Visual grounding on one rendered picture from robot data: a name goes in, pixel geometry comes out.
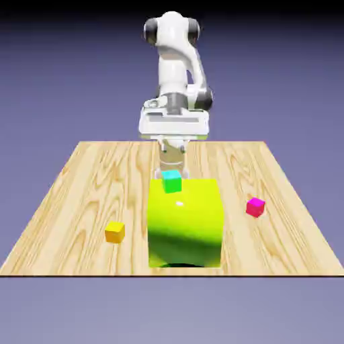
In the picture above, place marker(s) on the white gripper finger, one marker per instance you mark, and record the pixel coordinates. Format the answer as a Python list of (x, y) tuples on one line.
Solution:
[(183, 146), (163, 146)]

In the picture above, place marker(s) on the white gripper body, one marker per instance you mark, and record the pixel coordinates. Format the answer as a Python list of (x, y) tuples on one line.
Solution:
[(173, 126)]

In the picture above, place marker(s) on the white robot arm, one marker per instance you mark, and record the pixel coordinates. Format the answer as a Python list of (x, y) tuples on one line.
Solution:
[(172, 72)]

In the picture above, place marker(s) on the small green cube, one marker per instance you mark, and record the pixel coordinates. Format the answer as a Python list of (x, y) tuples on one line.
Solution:
[(172, 182)]

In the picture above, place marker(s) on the small pink cube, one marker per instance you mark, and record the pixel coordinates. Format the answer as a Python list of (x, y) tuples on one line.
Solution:
[(255, 207)]

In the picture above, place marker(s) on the small orange cube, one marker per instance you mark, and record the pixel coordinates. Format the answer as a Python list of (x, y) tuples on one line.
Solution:
[(115, 232)]

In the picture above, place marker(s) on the large yellow-green box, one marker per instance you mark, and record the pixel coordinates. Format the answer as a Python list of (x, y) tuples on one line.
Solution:
[(185, 225)]

